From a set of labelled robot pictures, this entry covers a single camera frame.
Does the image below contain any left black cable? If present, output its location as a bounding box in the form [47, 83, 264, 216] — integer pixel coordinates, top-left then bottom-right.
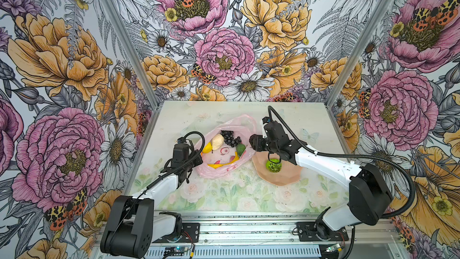
[103, 131, 206, 238]

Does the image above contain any right black corrugated cable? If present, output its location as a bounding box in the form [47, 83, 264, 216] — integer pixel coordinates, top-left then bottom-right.
[267, 106, 416, 219]

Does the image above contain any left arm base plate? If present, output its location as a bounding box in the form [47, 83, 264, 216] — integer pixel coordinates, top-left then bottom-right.
[155, 223, 201, 243]

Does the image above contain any pink scalloped bowl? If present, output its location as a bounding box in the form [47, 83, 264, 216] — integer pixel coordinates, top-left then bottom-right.
[252, 152, 302, 187]

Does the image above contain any green bumpy fruit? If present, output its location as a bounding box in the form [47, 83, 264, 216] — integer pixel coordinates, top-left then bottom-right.
[265, 158, 282, 173]

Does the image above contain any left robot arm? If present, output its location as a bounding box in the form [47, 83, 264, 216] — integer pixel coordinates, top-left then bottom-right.
[100, 143, 202, 259]

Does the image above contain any aluminium frame post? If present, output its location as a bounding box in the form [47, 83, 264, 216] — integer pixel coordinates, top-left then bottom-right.
[100, 0, 159, 112]
[325, 0, 394, 109]

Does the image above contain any white garlic bulb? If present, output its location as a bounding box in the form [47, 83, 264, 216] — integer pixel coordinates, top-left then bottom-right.
[211, 134, 225, 151]

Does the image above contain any right aluminium frame post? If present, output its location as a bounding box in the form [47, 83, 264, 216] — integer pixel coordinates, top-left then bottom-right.
[325, 0, 394, 109]

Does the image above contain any left aluminium frame post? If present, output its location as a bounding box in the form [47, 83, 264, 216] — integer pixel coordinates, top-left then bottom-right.
[100, 0, 159, 112]

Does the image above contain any pink plastic bag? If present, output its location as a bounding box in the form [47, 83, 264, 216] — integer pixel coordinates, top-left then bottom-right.
[196, 115, 256, 179]

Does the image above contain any yellow lemon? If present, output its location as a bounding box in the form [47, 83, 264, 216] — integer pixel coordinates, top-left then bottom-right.
[202, 142, 213, 153]

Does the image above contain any aluminium front rail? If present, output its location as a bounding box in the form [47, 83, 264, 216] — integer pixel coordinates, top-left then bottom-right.
[91, 211, 400, 259]

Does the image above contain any yellow banana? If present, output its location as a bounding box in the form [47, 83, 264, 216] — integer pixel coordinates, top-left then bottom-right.
[208, 155, 240, 169]

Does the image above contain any green avocado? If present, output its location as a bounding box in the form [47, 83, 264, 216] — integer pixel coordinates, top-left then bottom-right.
[236, 143, 246, 157]

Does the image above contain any right green circuit board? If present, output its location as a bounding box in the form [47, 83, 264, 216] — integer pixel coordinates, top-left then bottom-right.
[325, 243, 342, 253]

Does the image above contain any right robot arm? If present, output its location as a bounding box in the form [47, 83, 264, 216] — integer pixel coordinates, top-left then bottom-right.
[249, 117, 393, 241]

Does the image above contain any green circuit board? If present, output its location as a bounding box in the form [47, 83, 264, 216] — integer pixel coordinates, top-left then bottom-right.
[163, 246, 190, 259]
[325, 243, 342, 253]

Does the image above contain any black grape bunch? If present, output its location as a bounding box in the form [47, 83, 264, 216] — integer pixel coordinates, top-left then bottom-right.
[220, 130, 242, 147]

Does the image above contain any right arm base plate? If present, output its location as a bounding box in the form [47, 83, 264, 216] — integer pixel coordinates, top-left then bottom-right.
[293, 221, 349, 242]

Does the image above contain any left green circuit board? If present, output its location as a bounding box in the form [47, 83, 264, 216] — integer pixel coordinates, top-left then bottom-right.
[163, 246, 190, 259]

